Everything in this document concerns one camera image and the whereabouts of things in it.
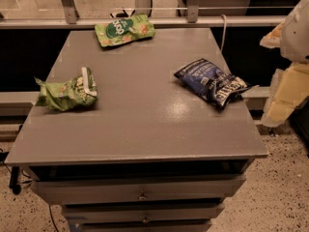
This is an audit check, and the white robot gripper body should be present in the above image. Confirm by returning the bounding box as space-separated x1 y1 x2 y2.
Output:
280 0 309 63

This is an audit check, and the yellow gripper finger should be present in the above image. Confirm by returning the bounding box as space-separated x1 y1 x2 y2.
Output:
261 62 309 128
260 22 284 48

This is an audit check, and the blue kettle chip bag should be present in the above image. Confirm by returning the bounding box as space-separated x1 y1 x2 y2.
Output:
174 58 253 109

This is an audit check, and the green rice chip bag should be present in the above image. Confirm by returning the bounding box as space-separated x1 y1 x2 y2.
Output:
95 14 155 47

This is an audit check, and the crumpled light green chip bag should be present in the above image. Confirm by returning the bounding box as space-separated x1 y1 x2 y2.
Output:
36 67 98 111

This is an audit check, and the grey middle drawer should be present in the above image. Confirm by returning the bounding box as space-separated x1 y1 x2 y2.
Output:
62 203 224 223

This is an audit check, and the grey drawer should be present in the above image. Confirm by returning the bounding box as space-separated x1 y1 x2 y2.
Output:
62 203 224 223
70 220 211 232
31 174 246 205

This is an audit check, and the grey bottom drawer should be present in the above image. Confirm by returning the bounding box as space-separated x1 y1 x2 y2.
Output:
70 220 211 232

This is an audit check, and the grey top drawer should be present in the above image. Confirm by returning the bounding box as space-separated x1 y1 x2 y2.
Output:
31 174 246 205

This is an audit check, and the white cable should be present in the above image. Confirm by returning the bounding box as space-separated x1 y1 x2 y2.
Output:
219 14 228 54

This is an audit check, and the metal railing frame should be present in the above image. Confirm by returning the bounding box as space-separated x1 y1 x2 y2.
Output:
0 0 309 30

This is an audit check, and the black floor cable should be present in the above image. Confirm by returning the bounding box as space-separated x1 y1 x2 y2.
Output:
47 204 61 232

